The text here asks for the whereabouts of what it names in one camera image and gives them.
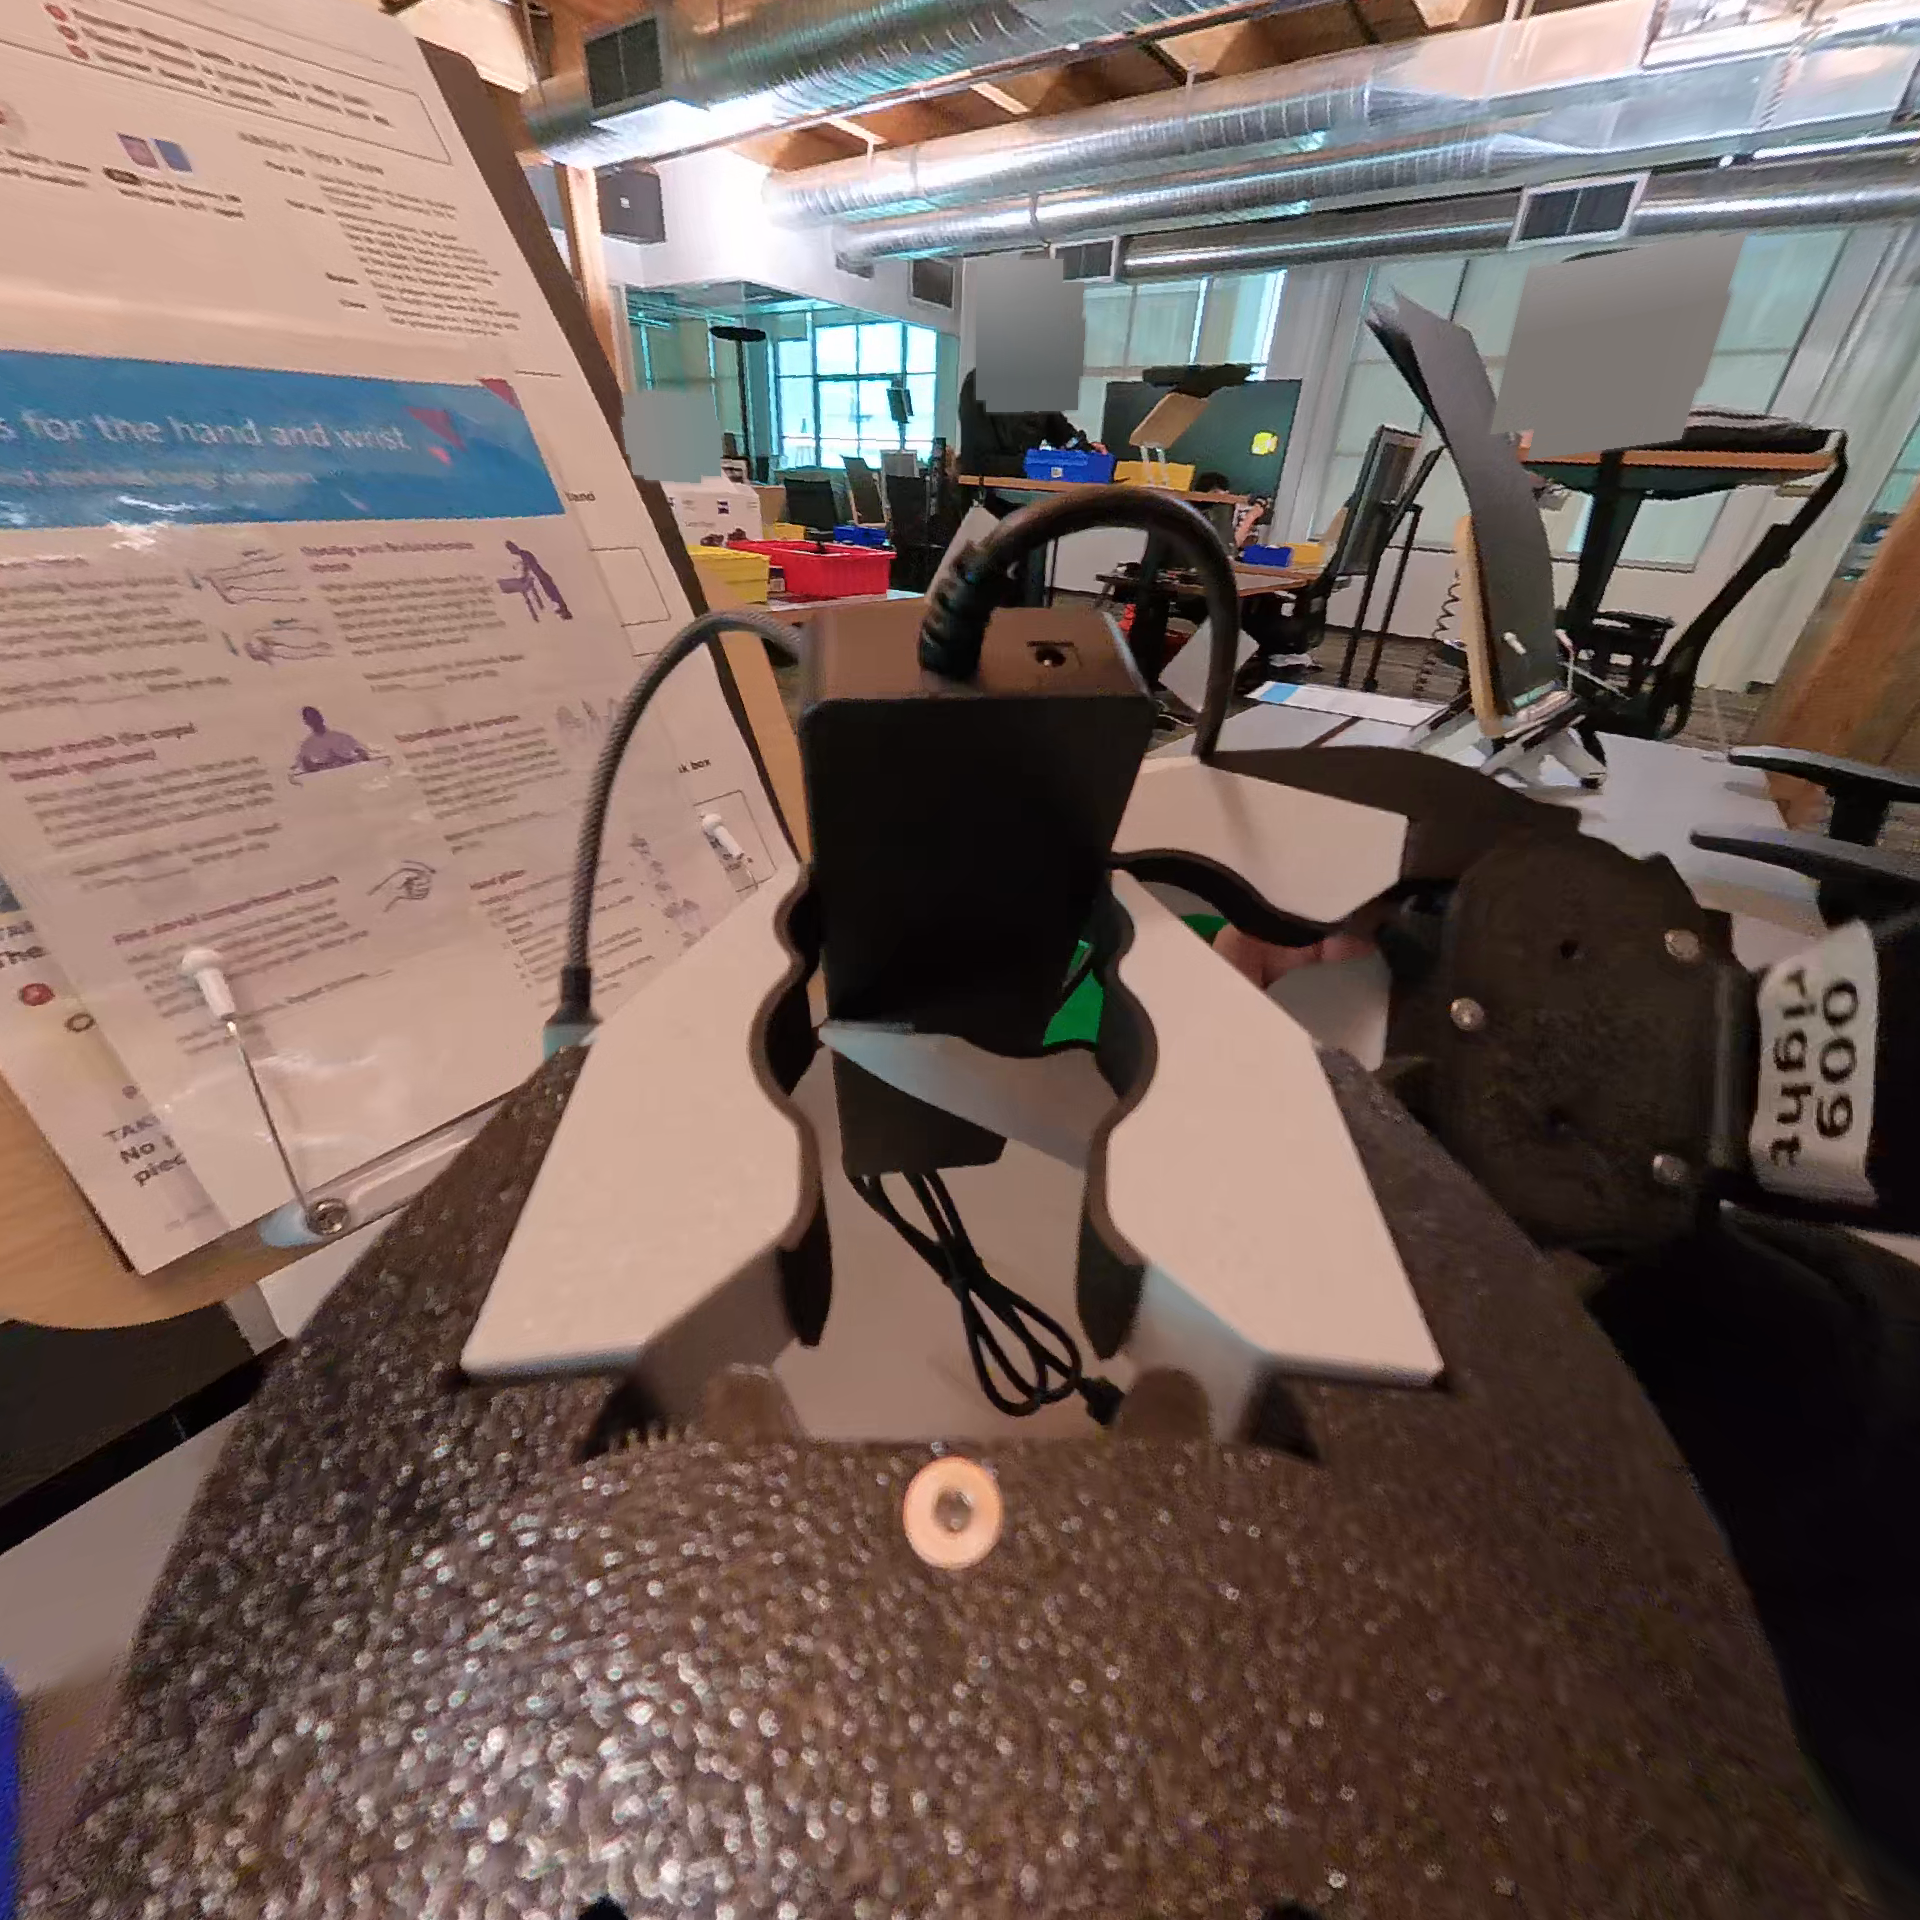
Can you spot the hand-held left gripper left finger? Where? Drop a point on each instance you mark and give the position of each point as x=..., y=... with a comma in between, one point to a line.
x=647, y=1200

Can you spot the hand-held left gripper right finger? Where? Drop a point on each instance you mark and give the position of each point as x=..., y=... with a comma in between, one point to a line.
x=1262, y=1200

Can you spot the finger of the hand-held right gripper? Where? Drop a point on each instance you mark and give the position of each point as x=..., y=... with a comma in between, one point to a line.
x=957, y=1088
x=1275, y=822

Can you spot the white blue paper sheet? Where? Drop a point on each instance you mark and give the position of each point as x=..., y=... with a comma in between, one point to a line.
x=1298, y=698

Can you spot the small yellow storage bin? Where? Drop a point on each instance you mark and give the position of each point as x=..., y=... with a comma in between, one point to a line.
x=1157, y=475

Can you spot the small blue storage bin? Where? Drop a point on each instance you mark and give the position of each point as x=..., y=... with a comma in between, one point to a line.
x=1071, y=466

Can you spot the dark green partition panel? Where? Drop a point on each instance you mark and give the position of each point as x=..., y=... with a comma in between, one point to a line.
x=1216, y=417

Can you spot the wooden standing desk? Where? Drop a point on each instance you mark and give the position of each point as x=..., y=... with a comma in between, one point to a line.
x=1035, y=481

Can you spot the red storage bin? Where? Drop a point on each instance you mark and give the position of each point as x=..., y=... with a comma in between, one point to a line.
x=833, y=574

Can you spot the instruction sheet on stand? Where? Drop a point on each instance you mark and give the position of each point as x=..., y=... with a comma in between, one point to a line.
x=49, y=1200

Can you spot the printed instruction sheet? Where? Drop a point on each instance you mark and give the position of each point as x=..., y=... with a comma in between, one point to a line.
x=298, y=679

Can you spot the silver ceiling duct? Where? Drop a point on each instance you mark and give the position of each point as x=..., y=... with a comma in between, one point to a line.
x=1128, y=150

